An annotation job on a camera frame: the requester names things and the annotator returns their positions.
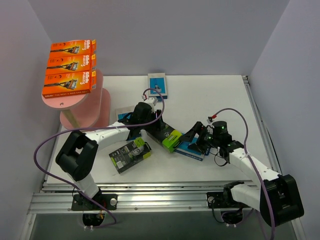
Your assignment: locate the blue Harry's razor box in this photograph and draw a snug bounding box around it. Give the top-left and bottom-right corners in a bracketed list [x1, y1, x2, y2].
[115, 105, 142, 141]

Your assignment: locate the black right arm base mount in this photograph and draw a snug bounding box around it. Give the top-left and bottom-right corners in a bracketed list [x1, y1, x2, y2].
[206, 181, 249, 209]

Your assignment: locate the black green Gillette Labs box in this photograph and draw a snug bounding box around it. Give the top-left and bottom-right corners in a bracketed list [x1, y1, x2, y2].
[146, 123, 183, 153]

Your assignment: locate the orange Gillette Fusion5 razor box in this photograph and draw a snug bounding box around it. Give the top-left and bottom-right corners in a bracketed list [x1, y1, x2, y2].
[49, 39, 97, 58]

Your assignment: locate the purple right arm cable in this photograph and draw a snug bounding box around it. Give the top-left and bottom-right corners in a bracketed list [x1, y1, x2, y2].
[211, 107, 277, 240]

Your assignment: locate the blue Harry's box far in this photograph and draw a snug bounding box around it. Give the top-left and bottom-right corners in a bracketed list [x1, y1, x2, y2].
[147, 73, 168, 100]

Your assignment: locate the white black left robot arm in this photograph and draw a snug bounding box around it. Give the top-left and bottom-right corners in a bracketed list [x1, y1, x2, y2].
[55, 100, 163, 210]

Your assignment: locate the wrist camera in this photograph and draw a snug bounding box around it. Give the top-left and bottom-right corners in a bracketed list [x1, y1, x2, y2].
[141, 94, 158, 108]
[207, 115, 217, 125]

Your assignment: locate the orange Gillette Fusion box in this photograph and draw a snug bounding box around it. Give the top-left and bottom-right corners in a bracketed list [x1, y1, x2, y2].
[45, 54, 97, 75]
[42, 70, 97, 99]

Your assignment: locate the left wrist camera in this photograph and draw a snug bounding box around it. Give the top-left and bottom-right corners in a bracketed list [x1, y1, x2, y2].
[141, 94, 158, 108]

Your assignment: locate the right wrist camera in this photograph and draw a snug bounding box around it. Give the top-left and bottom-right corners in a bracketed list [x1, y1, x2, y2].
[207, 115, 217, 125]

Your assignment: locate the pink three-tier wooden shelf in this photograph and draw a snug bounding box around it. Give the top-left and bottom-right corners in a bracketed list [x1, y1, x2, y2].
[42, 57, 111, 129]

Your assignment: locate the black green Gillette box flat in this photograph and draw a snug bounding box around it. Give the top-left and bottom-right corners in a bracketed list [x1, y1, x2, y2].
[109, 137, 152, 174]

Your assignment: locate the blue Harry's box tilted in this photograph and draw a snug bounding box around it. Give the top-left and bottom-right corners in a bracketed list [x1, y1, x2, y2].
[174, 137, 210, 162]

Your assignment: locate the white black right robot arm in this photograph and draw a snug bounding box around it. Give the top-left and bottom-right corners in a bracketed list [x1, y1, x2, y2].
[180, 121, 305, 227]

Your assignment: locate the aluminium mounting rail frame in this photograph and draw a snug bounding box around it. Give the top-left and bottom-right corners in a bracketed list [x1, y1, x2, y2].
[19, 74, 307, 240]

